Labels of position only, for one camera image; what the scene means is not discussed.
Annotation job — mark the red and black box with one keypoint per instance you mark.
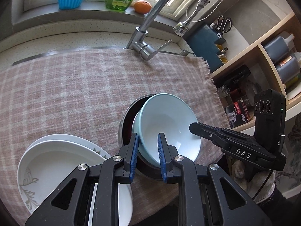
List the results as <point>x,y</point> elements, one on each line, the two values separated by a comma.
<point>237,115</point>

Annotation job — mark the chrome kitchen faucet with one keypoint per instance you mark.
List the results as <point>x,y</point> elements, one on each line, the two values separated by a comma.
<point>152,14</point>

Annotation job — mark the red bowl steel interior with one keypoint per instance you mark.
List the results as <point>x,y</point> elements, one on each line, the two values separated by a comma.
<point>128,129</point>

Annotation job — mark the small glass jar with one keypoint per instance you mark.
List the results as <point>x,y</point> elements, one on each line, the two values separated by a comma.
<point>223,90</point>

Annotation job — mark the person's right forearm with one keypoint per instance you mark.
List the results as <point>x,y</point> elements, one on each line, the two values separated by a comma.
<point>282,200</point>

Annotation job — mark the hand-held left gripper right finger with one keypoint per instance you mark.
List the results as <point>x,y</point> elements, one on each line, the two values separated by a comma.
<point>162,157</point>

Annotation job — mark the pink plaid cloth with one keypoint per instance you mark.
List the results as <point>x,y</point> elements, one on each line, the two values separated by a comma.
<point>70,87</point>

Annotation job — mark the blue knife holder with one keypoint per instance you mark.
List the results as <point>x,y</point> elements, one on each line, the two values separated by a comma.
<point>202,44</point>

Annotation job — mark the light blue bowl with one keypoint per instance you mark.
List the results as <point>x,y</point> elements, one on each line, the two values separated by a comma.
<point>169,113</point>

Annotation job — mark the orange fruit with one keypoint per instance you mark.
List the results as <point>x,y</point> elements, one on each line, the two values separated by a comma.
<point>142,7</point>

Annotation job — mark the large stainless steel bowl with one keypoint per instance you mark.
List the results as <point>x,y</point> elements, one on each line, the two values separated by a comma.
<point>147,170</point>

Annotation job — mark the person's right hand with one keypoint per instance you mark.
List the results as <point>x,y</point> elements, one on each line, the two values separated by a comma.
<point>239,171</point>

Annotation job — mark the white plate grey leaf print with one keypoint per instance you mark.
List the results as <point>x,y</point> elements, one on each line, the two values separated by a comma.
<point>51,160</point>

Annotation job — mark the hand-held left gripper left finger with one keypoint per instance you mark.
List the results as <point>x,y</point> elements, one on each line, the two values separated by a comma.
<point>134,155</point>

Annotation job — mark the chrome sink knob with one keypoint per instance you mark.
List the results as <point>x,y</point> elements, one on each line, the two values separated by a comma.
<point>185,52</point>

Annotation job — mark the dark sauce bottle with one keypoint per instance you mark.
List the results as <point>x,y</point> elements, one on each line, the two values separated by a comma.
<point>288,69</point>
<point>277,47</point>

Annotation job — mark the beige wall shelf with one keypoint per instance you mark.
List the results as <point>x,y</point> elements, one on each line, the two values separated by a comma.
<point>270,68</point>

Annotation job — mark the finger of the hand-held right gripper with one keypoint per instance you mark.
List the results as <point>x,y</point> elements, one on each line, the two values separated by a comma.
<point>204,130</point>

